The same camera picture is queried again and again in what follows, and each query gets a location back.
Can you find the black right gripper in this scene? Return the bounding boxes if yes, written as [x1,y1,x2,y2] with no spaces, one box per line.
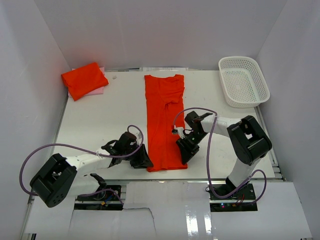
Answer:
[176,131,208,165]

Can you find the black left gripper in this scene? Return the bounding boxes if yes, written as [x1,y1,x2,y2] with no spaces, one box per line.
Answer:
[122,143,153,169]

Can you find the orange t-shirt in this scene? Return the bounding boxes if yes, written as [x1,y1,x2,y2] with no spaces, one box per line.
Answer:
[61,62,109,101]
[144,74,188,172]

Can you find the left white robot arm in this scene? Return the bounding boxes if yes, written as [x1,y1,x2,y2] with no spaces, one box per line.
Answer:
[30,131,154,208]

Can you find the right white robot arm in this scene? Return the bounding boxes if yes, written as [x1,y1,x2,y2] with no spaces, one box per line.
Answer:
[171,107,272,200]

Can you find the white perforated plastic basket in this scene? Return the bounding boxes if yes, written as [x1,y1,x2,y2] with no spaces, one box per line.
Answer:
[218,56,271,108]

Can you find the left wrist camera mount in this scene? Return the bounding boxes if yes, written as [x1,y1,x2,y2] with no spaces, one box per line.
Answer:
[134,132,143,144]

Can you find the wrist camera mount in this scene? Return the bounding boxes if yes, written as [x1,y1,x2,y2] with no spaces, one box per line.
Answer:
[134,132,143,144]
[171,125,186,139]

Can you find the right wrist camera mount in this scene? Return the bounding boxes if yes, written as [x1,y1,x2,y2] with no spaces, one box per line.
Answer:
[171,125,186,139]

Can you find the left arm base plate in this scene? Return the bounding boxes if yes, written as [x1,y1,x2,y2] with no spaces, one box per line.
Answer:
[74,191,123,211]

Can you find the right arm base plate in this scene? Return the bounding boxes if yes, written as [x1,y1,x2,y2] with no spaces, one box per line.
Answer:
[205,183,258,213]

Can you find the aluminium frame rail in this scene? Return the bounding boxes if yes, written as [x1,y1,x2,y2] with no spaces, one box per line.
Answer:
[19,195,37,240]

